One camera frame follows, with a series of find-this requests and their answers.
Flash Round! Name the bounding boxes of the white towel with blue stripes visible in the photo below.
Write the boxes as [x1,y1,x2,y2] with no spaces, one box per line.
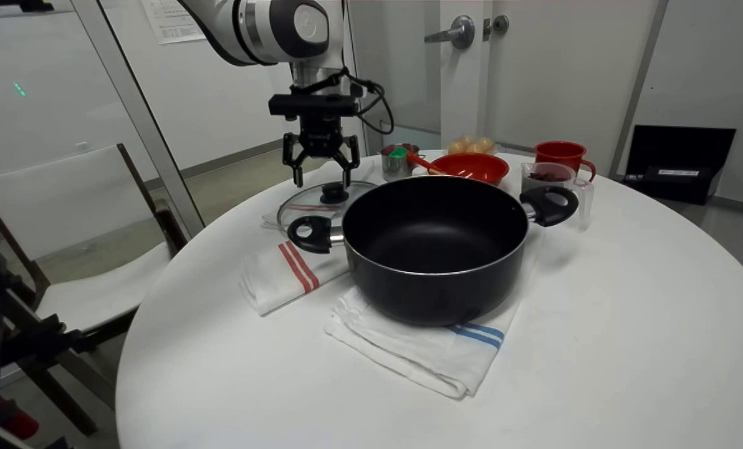
[321,284,523,405]

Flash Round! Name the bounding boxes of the glass lid with black knob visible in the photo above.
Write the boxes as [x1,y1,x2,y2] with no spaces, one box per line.
[274,177,381,242]

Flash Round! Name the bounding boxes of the white paper wall notice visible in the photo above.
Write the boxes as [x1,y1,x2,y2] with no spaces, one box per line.
[137,0,209,49]

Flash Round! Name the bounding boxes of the black tripod stand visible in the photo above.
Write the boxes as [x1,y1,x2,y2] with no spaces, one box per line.
[0,241,142,449]

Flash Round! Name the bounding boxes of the red cup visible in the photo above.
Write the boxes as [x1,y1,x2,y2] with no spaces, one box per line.
[534,140,598,188]

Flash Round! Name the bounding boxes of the silver door lever handle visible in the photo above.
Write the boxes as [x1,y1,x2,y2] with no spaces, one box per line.
[422,12,478,50]

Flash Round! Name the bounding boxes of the black cooking pot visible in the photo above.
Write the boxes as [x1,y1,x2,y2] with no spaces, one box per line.
[285,176,582,330]

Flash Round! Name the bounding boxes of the grey metal pole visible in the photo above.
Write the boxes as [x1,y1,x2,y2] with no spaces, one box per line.
[69,0,209,244]

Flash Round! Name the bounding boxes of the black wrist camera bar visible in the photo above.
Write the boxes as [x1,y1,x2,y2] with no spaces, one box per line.
[268,91,361,120]

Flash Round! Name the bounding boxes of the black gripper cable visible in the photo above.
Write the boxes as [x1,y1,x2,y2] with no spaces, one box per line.
[334,68,397,137]

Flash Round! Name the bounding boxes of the clear glass cup, dark contents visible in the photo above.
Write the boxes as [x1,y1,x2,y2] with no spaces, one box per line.
[519,161,598,233]

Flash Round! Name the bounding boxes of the pale yellow bread rolls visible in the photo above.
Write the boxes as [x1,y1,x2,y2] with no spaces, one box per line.
[447,136,498,161]

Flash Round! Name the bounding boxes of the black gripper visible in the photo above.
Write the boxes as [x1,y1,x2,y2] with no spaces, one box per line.
[283,112,365,191]

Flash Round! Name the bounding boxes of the white towel with red stripes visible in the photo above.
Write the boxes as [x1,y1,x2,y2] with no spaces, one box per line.
[239,186,356,319]

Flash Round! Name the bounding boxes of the red bowl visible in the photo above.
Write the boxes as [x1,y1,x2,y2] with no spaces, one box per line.
[407,151,513,188]

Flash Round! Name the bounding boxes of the round metal door lock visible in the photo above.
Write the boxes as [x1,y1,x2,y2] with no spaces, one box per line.
[482,12,512,44]

